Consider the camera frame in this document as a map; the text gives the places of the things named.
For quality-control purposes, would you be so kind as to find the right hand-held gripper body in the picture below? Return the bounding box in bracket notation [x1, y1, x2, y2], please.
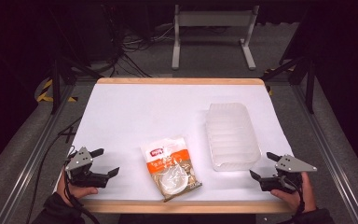
[260, 154, 319, 194]

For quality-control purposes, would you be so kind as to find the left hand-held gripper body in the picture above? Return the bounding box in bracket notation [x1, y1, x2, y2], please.
[64, 147, 110, 189]

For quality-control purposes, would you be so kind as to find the person's left hand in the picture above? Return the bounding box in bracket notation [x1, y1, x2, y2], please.
[56, 171, 100, 207]

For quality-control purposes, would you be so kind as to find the person's right hand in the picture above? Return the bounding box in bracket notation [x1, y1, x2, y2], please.
[269, 171, 318, 215]

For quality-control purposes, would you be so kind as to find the clear plastic container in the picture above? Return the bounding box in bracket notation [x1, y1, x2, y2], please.
[205, 102, 262, 173]

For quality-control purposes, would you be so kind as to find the white paper sheet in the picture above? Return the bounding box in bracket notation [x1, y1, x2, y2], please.
[53, 83, 296, 202]

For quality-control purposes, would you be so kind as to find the orange and white snack packet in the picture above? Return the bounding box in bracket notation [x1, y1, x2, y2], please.
[140, 135, 203, 203]

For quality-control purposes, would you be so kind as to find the yellow and black hazard tape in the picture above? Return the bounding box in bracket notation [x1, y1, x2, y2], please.
[36, 78, 78, 104]

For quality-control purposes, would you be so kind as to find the white metal stand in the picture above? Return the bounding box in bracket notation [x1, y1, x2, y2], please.
[171, 4, 260, 71]

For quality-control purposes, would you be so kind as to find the right hand-held gripper cable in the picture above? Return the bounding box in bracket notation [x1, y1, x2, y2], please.
[280, 174, 306, 217]

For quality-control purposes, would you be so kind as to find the thin black floor cable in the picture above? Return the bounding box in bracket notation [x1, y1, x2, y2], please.
[25, 115, 84, 224]

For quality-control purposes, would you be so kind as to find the aluminium rail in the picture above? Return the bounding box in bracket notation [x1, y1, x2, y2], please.
[0, 83, 77, 224]
[292, 83, 358, 224]

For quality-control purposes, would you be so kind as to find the black metal frame stand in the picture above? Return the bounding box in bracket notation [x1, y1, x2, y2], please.
[261, 46, 317, 115]
[49, 46, 105, 116]

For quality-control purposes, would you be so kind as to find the bundle of floor cables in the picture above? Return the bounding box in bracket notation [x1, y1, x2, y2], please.
[103, 21, 176, 78]

